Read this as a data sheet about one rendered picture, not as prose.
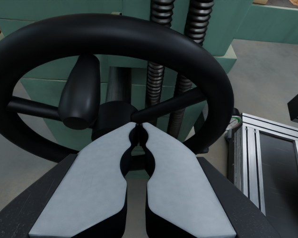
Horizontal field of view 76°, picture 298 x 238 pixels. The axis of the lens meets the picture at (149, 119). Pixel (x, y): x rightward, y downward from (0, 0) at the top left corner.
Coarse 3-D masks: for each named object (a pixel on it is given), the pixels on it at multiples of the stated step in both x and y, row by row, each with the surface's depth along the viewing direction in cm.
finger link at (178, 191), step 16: (144, 128) 11; (144, 144) 12; (160, 144) 10; (176, 144) 10; (160, 160) 9; (176, 160) 9; (192, 160) 9; (160, 176) 8; (176, 176) 8; (192, 176) 8; (160, 192) 7; (176, 192) 7; (192, 192) 7; (208, 192) 7; (160, 208) 7; (176, 208) 7; (192, 208) 7; (208, 208) 7; (160, 224) 6; (176, 224) 6; (192, 224) 6; (208, 224) 6; (224, 224) 6
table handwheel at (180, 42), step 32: (32, 32) 13; (64, 32) 13; (96, 32) 13; (128, 32) 13; (160, 32) 14; (0, 64) 14; (32, 64) 15; (160, 64) 15; (192, 64) 15; (0, 96) 18; (128, 96) 27; (192, 96) 20; (224, 96) 19; (0, 128) 22; (96, 128) 22; (224, 128) 24
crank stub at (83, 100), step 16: (80, 64) 13; (96, 64) 14; (80, 80) 12; (96, 80) 13; (64, 96) 11; (80, 96) 11; (96, 96) 12; (64, 112) 11; (80, 112) 11; (96, 112) 12; (80, 128) 12
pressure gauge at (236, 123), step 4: (236, 108) 46; (236, 112) 45; (232, 116) 44; (236, 116) 44; (240, 116) 45; (232, 120) 46; (236, 120) 46; (240, 120) 46; (232, 124) 47; (236, 124) 47; (228, 128) 49; (232, 128) 48
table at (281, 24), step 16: (0, 0) 28; (16, 0) 28; (32, 0) 28; (48, 0) 28; (64, 0) 28; (80, 0) 28; (96, 0) 28; (112, 0) 28; (272, 0) 31; (288, 0) 32; (0, 16) 30; (16, 16) 30; (32, 16) 30; (48, 16) 30; (256, 16) 31; (272, 16) 31; (288, 16) 31; (240, 32) 34; (256, 32) 34; (272, 32) 34; (288, 32) 34; (112, 64) 26; (128, 64) 27; (144, 64) 27; (224, 64) 27
